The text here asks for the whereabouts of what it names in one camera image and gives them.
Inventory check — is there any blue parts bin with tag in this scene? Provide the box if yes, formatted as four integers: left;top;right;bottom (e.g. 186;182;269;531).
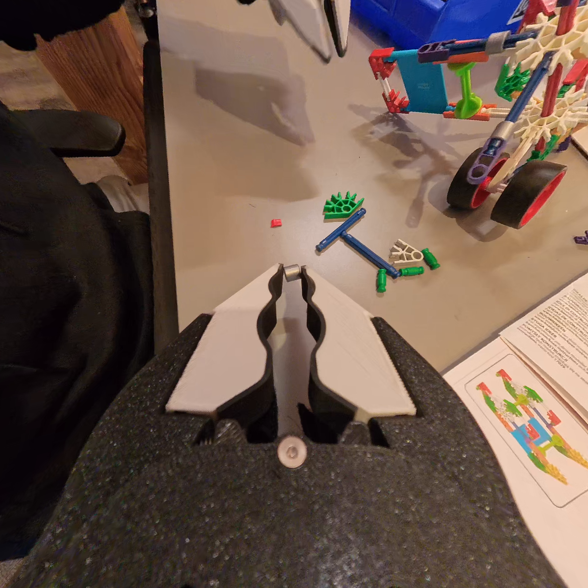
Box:
351;0;536;50

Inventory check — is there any white fan toy connector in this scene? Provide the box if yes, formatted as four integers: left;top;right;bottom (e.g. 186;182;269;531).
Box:
389;239;424;265

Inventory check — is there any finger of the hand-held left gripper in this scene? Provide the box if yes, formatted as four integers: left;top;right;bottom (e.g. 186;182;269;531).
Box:
269;0;332;63
324;0;351;58

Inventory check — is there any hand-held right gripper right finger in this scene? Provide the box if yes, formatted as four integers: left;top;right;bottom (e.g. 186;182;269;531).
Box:
301;266;417;423

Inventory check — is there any colourful construction toy model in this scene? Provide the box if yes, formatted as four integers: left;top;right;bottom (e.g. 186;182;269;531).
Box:
369;0;588;230

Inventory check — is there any printed instruction leaflet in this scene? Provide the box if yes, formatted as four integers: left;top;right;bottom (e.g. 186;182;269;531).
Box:
442;273;588;588

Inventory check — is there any wooden column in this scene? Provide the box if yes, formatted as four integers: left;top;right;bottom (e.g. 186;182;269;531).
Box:
34;7;149;185

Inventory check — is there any person's left forearm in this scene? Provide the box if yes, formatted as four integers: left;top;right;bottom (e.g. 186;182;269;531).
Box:
0;0;126;51

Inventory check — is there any green fan toy connector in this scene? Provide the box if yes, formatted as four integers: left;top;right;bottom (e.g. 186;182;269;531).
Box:
322;191;365;221

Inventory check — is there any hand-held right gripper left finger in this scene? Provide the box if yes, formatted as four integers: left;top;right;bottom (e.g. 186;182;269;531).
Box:
165;263;284;416

